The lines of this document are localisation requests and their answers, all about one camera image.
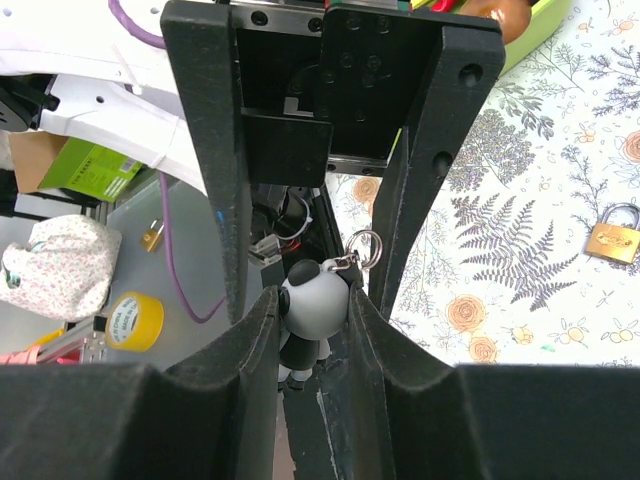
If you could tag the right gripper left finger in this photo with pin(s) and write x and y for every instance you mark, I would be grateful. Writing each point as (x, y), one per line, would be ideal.
(211, 416)

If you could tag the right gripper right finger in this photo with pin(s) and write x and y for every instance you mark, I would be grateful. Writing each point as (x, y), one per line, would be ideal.
(384, 408)

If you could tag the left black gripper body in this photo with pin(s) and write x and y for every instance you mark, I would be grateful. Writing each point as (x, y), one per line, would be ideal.
(327, 86)

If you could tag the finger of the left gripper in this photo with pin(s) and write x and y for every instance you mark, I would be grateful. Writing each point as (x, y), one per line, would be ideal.
(462, 67)
(202, 49)

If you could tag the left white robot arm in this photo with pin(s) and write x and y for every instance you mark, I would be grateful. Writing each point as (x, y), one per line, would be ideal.
(99, 71)

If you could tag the yellow tape roll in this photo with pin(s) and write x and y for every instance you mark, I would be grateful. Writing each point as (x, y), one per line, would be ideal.
(135, 322)

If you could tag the green plastic tray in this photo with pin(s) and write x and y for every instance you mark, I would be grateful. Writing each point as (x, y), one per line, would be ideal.
(547, 15)

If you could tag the floral tablecloth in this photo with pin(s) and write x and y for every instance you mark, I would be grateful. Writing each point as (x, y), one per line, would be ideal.
(498, 273)

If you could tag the green cardboard box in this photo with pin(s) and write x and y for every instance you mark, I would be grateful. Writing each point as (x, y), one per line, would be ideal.
(90, 169)

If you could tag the floral cloth bag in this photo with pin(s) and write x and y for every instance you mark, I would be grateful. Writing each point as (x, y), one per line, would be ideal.
(65, 270)

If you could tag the small brass padlock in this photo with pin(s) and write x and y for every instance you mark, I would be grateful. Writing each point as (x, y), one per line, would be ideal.
(615, 242)

